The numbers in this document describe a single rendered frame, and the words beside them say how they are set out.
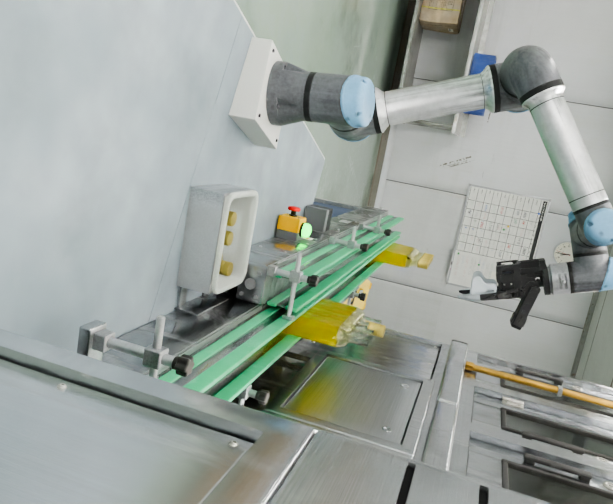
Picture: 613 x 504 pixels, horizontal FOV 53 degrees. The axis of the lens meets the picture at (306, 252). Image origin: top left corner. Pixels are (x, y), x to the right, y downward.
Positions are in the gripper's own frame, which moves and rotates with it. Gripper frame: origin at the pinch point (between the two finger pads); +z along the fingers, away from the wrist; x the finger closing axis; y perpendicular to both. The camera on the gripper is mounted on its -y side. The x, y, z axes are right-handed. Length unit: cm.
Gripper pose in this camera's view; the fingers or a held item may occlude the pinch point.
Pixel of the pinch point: (463, 296)
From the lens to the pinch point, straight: 158.7
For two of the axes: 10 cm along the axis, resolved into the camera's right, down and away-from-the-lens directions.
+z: -9.4, 1.2, 3.1
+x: -2.9, 1.5, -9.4
